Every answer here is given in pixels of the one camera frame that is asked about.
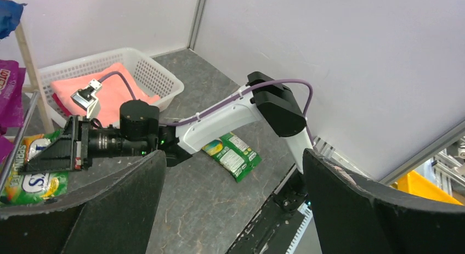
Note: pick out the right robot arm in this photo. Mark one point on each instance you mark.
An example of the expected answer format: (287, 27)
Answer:
(140, 131)

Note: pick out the blue candy bag with fruits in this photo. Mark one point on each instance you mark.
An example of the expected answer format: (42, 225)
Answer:
(11, 13)

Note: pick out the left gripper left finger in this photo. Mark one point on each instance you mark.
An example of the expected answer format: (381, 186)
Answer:
(112, 215)

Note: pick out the yellow bin outside enclosure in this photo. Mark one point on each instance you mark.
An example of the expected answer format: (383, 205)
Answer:
(415, 184)

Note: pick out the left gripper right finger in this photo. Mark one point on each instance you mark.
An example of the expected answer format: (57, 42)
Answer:
(354, 214)

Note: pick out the cream metal shelf rack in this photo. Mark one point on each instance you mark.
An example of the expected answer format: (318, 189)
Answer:
(32, 85)

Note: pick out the green candy bag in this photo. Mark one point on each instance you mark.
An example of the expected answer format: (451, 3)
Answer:
(237, 157)
(24, 189)

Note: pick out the purple candy bag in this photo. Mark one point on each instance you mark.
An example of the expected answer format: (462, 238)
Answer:
(12, 80)

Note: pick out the pink folded cloth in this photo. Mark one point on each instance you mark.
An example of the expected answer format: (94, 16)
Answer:
(113, 93)

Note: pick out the white plastic basket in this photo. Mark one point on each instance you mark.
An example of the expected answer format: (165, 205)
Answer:
(149, 75)

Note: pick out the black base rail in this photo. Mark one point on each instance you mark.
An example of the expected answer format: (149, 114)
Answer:
(280, 223)

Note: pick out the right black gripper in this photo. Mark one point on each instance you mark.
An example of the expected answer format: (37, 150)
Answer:
(76, 153)

